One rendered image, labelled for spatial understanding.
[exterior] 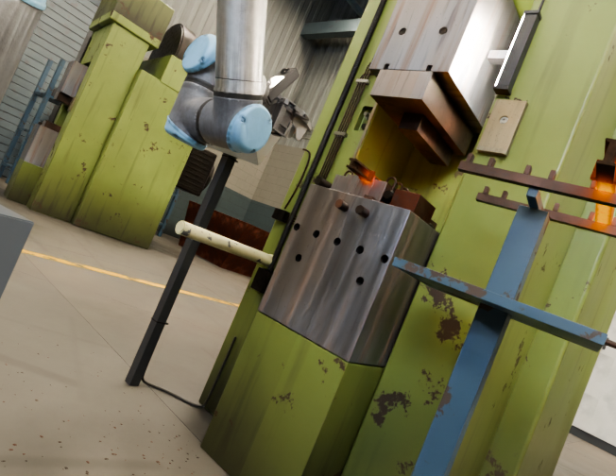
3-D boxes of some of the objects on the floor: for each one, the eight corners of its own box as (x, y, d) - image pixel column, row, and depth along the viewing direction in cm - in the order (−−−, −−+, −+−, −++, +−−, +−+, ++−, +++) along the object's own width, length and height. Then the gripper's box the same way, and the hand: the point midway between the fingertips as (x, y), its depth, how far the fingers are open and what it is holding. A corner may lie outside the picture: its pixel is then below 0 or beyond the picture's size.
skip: (228, 272, 736) (248, 223, 740) (171, 241, 865) (189, 199, 869) (278, 287, 824) (296, 244, 828) (219, 258, 953) (235, 220, 957)
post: (128, 385, 168) (245, 118, 173) (124, 381, 171) (238, 117, 175) (138, 386, 171) (251, 123, 176) (133, 381, 174) (245, 122, 178)
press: (19, 209, 474) (132, -42, 486) (-8, 187, 557) (90, -26, 570) (190, 263, 635) (271, 74, 647) (149, 240, 718) (222, 73, 731)
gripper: (231, 111, 106) (288, 150, 122) (257, 115, 100) (313, 156, 117) (247, 77, 106) (300, 121, 123) (272, 79, 101) (325, 125, 117)
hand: (308, 126), depth 119 cm, fingers closed
